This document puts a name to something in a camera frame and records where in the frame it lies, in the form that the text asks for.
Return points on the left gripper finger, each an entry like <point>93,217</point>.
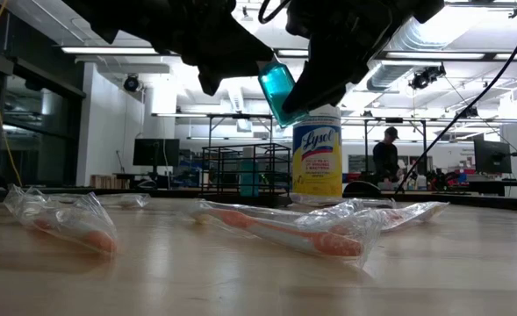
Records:
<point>214,76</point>
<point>253,52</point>

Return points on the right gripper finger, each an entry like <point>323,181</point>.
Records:
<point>324,83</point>

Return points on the orange toothbrush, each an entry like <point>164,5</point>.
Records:
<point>65,224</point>
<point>284,234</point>

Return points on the yellow Lysol wipes canister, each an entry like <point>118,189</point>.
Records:
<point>317,167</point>

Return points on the black computer monitor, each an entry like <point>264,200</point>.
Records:
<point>493,156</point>
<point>156,152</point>

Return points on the person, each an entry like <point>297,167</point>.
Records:
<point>385,158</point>

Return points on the black office chair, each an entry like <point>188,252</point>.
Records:
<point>362,189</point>

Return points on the wooden crate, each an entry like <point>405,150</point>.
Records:
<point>109,182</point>

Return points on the black metal workstation frame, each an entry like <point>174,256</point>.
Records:
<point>240,116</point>
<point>394,119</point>

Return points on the silver ventilation duct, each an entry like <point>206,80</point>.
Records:
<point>387,72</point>

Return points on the black ceiling camera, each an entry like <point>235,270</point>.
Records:
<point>131,83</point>

